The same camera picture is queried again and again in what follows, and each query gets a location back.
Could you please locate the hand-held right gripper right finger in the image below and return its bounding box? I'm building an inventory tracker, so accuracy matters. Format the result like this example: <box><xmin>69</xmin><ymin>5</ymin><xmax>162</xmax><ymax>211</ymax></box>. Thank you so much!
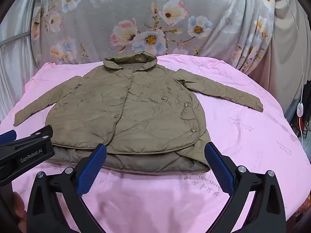
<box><xmin>205</xmin><ymin>141</ymin><xmax>287</xmax><ymax>233</ymax></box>

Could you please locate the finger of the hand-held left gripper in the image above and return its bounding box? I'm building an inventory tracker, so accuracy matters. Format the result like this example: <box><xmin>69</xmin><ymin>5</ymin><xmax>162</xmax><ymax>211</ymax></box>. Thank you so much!
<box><xmin>30</xmin><ymin>125</ymin><xmax>54</xmax><ymax>139</ymax></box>
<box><xmin>0</xmin><ymin>130</ymin><xmax>17</xmax><ymax>148</ymax></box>

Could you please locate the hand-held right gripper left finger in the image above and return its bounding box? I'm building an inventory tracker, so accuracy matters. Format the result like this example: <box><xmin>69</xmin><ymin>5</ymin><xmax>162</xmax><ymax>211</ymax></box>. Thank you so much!
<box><xmin>26</xmin><ymin>143</ymin><xmax>108</xmax><ymax>233</ymax></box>

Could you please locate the olive quilted jacket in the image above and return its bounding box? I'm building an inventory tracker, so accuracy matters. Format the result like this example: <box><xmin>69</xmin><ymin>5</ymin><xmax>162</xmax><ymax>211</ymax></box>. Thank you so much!
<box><xmin>14</xmin><ymin>51</ymin><xmax>264</xmax><ymax>175</ymax></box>

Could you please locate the person's left hand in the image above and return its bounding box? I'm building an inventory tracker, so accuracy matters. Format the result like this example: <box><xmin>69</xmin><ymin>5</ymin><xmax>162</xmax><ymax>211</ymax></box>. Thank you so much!
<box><xmin>12</xmin><ymin>191</ymin><xmax>27</xmax><ymax>233</ymax></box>

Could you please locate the pink bed sheet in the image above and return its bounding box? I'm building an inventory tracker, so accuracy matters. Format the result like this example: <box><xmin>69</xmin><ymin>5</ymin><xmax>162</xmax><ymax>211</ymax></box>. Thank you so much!
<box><xmin>0</xmin><ymin>53</ymin><xmax>311</xmax><ymax>233</ymax></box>

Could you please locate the white satin curtain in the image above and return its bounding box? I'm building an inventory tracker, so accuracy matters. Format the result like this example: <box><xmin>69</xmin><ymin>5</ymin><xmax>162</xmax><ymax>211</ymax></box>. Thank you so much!
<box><xmin>0</xmin><ymin>0</ymin><xmax>49</xmax><ymax>124</ymax></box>

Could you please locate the grey metal rod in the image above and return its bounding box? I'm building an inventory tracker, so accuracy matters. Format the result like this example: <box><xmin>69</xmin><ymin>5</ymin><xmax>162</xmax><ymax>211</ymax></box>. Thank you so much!
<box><xmin>0</xmin><ymin>34</ymin><xmax>33</xmax><ymax>47</ymax></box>

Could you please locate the beige curtain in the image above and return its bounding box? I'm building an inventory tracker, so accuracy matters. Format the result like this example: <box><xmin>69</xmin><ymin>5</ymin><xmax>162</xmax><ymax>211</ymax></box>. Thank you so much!
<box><xmin>248</xmin><ymin>0</ymin><xmax>311</xmax><ymax>127</ymax></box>

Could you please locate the grey floral cloth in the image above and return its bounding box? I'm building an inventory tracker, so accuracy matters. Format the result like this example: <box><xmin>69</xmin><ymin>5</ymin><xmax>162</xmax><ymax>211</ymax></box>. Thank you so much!
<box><xmin>30</xmin><ymin>0</ymin><xmax>277</xmax><ymax>76</ymax></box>

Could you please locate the white cable with inline switch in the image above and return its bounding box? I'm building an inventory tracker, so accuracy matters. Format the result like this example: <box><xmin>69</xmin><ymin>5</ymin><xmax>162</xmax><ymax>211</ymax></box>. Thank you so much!
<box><xmin>279</xmin><ymin>0</ymin><xmax>307</xmax><ymax>140</ymax></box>

